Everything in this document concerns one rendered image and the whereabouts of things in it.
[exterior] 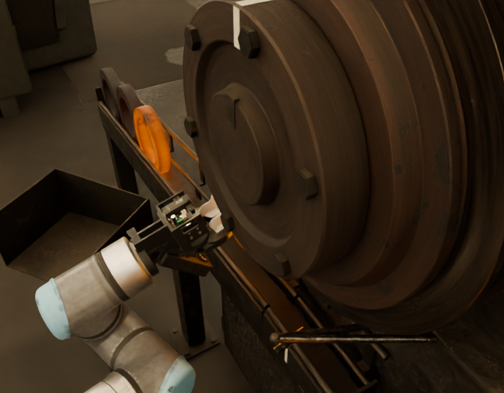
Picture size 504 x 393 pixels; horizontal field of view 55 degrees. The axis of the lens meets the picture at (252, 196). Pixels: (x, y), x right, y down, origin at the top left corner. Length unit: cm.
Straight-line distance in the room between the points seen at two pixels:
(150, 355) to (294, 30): 57
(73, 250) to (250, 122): 80
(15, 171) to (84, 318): 184
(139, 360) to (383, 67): 60
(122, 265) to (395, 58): 53
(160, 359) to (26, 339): 106
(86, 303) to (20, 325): 110
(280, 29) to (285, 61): 3
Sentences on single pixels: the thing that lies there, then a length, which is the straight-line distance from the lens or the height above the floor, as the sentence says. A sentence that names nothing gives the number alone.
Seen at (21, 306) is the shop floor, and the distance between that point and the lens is 192.
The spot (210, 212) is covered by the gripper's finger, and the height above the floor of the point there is 84.
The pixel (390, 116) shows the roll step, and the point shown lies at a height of 121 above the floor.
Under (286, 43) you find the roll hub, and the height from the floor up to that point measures 124.
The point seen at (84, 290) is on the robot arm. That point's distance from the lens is 77.
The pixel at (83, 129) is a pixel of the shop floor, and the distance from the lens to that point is 278.
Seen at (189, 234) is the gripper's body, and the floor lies 85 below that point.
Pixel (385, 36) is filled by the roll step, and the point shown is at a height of 125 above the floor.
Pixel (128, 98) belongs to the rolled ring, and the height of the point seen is 74.
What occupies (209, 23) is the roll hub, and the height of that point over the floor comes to 122.
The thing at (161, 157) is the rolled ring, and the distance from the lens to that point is 124.
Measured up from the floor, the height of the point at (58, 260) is 60.
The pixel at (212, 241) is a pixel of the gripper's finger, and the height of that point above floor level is 83.
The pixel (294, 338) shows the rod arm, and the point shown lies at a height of 90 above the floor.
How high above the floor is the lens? 138
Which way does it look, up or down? 40 degrees down
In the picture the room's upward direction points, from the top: straight up
